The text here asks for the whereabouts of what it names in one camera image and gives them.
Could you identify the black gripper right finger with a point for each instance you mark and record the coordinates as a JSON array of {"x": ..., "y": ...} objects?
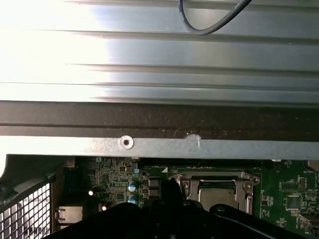
[{"x": 236, "y": 224}]

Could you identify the coin cell battery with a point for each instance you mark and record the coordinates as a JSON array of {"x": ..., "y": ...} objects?
[{"x": 314, "y": 165}]

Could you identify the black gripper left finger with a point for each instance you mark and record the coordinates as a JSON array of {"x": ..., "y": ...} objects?
[{"x": 119, "y": 224}]

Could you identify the grey PC case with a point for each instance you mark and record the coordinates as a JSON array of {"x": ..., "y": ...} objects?
[{"x": 149, "y": 147}]

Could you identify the CPU socket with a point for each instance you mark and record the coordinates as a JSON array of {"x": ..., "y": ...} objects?
[{"x": 251, "y": 179}]

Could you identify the green motherboard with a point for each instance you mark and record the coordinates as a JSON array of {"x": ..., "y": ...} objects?
[{"x": 274, "y": 189}]

